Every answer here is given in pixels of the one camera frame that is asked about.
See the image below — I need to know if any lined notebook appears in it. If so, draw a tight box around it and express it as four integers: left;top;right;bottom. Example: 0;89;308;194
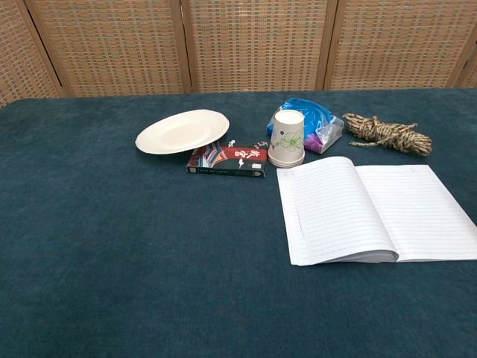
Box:
276;156;477;267

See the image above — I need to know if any red and black box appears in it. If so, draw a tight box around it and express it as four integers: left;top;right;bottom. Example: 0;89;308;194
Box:
186;139;269;178

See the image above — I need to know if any floral paper cup stack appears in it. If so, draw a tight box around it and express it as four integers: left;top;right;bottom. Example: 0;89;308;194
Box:
267;109;306;168

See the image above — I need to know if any white paper plate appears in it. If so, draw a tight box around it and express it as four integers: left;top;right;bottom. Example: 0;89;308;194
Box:
134;108;230;155

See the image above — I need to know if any blue plastic bag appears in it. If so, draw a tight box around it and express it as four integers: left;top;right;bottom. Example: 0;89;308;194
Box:
266;97;345;154

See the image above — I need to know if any teal tablecloth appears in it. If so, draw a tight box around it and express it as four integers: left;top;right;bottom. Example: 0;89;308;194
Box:
0;87;477;358

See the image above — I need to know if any woven folding screen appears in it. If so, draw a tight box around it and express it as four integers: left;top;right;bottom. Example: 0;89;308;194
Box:
0;0;477;109

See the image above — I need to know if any bundle of jute rope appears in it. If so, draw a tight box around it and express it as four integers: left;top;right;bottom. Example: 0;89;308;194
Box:
342;113;434;157

